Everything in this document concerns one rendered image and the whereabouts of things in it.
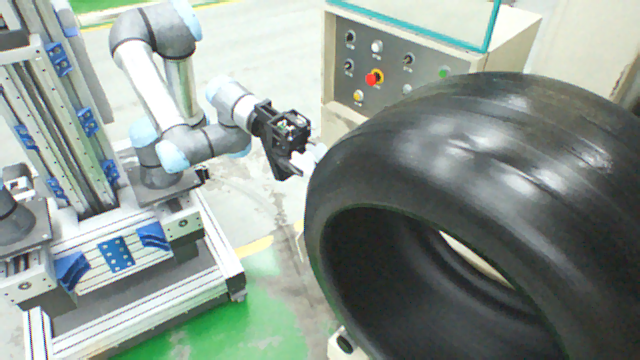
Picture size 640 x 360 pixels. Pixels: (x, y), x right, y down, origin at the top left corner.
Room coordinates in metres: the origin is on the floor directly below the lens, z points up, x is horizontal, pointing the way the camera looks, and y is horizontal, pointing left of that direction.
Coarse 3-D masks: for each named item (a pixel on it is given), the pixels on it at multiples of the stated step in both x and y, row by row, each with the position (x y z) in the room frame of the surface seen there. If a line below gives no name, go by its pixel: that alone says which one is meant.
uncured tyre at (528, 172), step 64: (384, 128) 0.42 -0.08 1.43; (448, 128) 0.38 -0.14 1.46; (512, 128) 0.36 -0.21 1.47; (576, 128) 0.37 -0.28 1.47; (320, 192) 0.44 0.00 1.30; (384, 192) 0.36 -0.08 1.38; (448, 192) 0.31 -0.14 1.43; (512, 192) 0.29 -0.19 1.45; (576, 192) 0.28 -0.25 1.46; (320, 256) 0.43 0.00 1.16; (384, 256) 0.56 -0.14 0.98; (448, 256) 0.55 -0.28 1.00; (512, 256) 0.25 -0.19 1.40; (576, 256) 0.23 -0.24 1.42; (384, 320) 0.43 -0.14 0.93; (448, 320) 0.44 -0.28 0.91; (512, 320) 0.42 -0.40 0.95; (576, 320) 0.20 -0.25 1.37
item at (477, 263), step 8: (440, 232) 0.66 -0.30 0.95; (448, 240) 0.63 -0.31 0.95; (456, 248) 0.61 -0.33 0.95; (464, 248) 0.61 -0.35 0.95; (464, 256) 0.59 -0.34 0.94; (472, 256) 0.58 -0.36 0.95; (472, 264) 0.57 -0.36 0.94; (480, 264) 0.56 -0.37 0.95; (480, 272) 0.55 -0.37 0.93; (488, 272) 0.54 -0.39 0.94; (496, 272) 0.54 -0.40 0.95; (496, 280) 0.53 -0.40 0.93; (504, 280) 0.52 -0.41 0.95; (512, 288) 0.50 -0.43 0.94
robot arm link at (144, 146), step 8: (136, 120) 1.15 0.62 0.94; (144, 120) 1.15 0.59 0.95; (136, 128) 1.11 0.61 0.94; (144, 128) 1.10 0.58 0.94; (152, 128) 1.10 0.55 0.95; (136, 136) 1.07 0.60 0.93; (144, 136) 1.07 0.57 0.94; (152, 136) 1.08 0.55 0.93; (136, 144) 1.07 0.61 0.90; (144, 144) 1.06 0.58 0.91; (152, 144) 1.07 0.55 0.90; (136, 152) 1.08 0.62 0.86; (144, 152) 1.06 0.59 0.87; (152, 152) 1.07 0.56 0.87; (144, 160) 1.07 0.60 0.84; (152, 160) 1.07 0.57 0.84; (160, 160) 1.08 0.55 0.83
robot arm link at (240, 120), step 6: (246, 96) 0.75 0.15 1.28; (252, 96) 0.75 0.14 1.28; (240, 102) 0.73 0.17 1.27; (246, 102) 0.73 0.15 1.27; (252, 102) 0.73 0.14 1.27; (240, 108) 0.72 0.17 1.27; (246, 108) 0.72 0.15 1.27; (252, 108) 0.72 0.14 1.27; (234, 114) 0.72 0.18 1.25; (240, 114) 0.71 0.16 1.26; (246, 114) 0.71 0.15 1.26; (234, 120) 0.73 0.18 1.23; (240, 120) 0.71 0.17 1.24; (246, 120) 0.70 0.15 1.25; (240, 126) 0.72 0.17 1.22; (246, 126) 0.70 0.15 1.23; (246, 132) 0.71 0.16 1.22
